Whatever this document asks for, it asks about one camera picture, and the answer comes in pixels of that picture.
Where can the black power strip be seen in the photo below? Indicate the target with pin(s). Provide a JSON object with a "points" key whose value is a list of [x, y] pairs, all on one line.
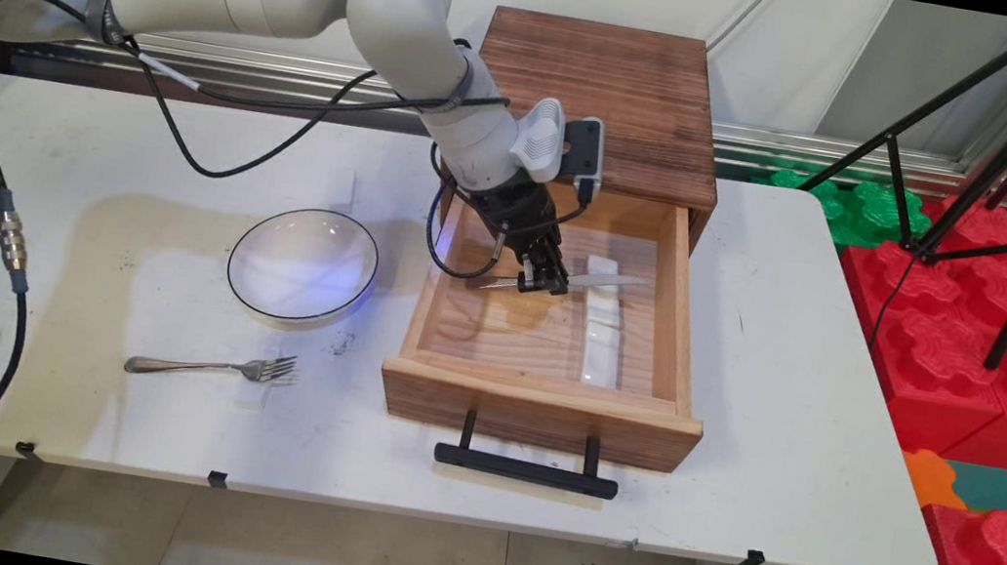
{"points": [[52, 61]]}

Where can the silver fork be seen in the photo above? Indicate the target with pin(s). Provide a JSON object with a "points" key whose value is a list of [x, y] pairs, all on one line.
{"points": [[196, 366]]}

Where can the light wooden drawer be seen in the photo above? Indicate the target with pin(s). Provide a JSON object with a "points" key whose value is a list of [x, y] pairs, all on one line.
{"points": [[534, 415]]}

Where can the white ceramic cutlery rest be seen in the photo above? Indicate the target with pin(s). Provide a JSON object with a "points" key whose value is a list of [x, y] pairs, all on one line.
{"points": [[254, 395], [340, 186], [603, 356], [604, 311]]}

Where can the black table edge clip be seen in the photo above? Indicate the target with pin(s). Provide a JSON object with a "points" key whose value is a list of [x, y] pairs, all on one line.
{"points": [[217, 479], [753, 558], [28, 450]]}

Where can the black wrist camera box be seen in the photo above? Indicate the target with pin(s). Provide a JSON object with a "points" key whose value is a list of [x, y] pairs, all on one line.
{"points": [[583, 151]]}

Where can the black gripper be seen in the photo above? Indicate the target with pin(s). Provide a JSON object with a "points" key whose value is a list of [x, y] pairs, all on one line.
{"points": [[518, 216]]}

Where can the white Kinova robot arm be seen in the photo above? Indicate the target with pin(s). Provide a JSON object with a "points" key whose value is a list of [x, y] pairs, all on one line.
{"points": [[385, 0]]}

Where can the aluminium wall rail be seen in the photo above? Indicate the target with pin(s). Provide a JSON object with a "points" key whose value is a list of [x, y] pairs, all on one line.
{"points": [[827, 156]]}

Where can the white plate with black rim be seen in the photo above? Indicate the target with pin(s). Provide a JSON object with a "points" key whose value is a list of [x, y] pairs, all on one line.
{"points": [[304, 264]]}

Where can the dark wooden cabinet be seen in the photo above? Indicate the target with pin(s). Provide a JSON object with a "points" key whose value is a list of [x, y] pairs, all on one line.
{"points": [[648, 96]]}

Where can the silver table knife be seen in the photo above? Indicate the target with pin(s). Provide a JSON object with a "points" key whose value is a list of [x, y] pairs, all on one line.
{"points": [[607, 282]]}

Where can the white ribbed camera mount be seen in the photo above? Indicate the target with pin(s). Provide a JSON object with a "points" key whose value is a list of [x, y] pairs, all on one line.
{"points": [[540, 140]]}

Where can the orange foam piece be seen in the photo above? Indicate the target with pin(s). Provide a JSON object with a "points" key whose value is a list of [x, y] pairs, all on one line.
{"points": [[929, 480]]}

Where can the green foam block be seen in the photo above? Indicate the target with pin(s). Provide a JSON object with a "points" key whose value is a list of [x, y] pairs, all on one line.
{"points": [[854, 209]]}

